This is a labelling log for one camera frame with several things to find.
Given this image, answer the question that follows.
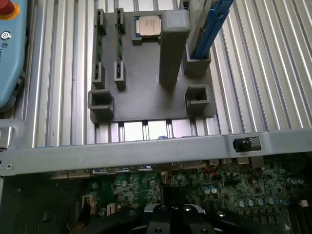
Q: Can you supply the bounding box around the black RAM slot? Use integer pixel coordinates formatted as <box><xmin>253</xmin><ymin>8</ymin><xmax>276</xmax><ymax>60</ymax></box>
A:
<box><xmin>289</xmin><ymin>206</ymin><xmax>312</xmax><ymax>234</ymax></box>

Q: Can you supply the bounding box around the grey metal PC case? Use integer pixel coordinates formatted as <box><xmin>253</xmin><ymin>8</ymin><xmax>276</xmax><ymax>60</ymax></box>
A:
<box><xmin>0</xmin><ymin>128</ymin><xmax>312</xmax><ymax>234</ymax></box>

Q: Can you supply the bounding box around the green motherboard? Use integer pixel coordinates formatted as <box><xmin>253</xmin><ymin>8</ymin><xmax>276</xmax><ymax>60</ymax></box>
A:
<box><xmin>51</xmin><ymin>156</ymin><xmax>312</xmax><ymax>234</ymax></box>

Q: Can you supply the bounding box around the grey printed parts rack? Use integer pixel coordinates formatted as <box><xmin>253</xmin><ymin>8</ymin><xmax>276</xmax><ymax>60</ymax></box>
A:
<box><xmin>87</xmin><ymin>8</ymin><xmax>216</xmax><ymax>124</ymax></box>

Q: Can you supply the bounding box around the green RAM stick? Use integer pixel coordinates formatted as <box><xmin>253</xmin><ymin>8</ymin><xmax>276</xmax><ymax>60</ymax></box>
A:
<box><xmin>116</xmin><ymin>9</ymin><xmax>125</xmax><ymax>79</ymax></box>
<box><xmin>96</xmin><ymin>11</ymin><xmax>105</xmax><ymax>81</ymax></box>

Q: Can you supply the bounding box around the silver CPU chip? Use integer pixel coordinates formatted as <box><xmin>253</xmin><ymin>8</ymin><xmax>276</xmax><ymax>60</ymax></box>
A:
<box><xmin>135</xmin><ymin>15</ymin><xmax>163</xmax><ymax>38</ymax></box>

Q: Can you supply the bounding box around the blue angled bar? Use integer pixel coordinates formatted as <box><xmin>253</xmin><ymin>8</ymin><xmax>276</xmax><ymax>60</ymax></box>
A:
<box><xmin>187</xmin><ymin>0</ymin><xmax>236</xmax><ymax>61</ymax></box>

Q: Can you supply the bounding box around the light blue teach pendant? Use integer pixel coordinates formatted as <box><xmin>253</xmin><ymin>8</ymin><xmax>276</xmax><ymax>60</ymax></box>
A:
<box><xmin>0</xmin><ymin>0</ymin><xmax>28</xmax><ymax>111</ymax></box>

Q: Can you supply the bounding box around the black case switch with label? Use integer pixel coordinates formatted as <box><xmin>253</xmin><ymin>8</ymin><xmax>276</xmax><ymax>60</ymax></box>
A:
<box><xmin>233</xmin><ymin>136</ymin><xmax>262</xmax><ymax>153</ymax></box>

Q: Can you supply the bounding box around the brown wire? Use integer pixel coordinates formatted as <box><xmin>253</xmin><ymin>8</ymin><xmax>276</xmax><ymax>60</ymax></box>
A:
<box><xmin>72</xmin><ymin>202</ymin><xmax>91</xmax><ymax>231</ymax></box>

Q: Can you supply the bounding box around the grey metal bracket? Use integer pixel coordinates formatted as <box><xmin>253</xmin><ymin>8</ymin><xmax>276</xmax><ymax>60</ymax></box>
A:
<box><xmin>0</xmin><ymin>118</ymin><xmax>25</xmax><ymax>150</ymax></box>

